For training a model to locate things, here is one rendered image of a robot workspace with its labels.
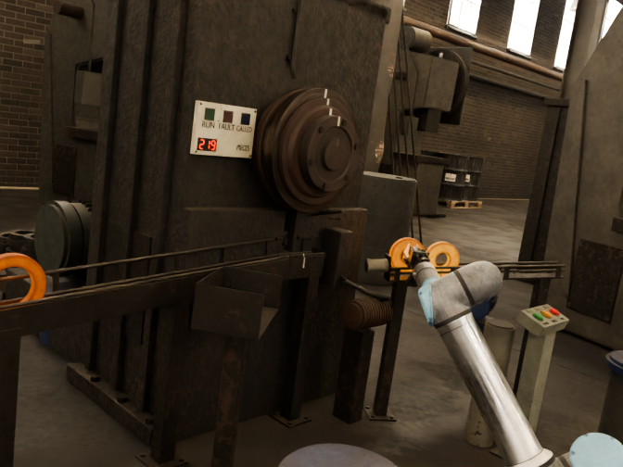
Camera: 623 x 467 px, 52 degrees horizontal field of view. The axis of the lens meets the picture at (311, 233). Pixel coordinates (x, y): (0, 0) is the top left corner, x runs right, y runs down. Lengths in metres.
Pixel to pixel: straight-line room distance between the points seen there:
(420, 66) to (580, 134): 5.83
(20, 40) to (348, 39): 6.03
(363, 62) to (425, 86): 7.44
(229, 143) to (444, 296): 0.94
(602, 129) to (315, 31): 2.67
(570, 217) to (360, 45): 2.50
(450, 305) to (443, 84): 8.74
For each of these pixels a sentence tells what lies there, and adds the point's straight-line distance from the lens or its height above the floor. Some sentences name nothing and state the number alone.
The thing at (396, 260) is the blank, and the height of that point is 0.70.
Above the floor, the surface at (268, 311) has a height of 0.61.
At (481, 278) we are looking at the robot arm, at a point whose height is 0.84.
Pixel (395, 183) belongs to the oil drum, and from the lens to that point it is 5.12.
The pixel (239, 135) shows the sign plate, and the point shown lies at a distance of 2.34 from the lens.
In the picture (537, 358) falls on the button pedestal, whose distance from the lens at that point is 2.69.
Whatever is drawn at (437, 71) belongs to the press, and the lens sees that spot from 10.37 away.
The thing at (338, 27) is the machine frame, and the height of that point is 1.61.
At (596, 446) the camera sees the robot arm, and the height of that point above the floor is 0.46.
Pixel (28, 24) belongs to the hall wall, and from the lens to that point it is 8.39.
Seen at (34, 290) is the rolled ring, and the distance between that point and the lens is 1.93.
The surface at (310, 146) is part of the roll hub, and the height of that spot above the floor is 1.13.
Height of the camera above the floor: 1.21
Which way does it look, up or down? 10 degrees down
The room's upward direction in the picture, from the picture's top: 8 degrees clockwise
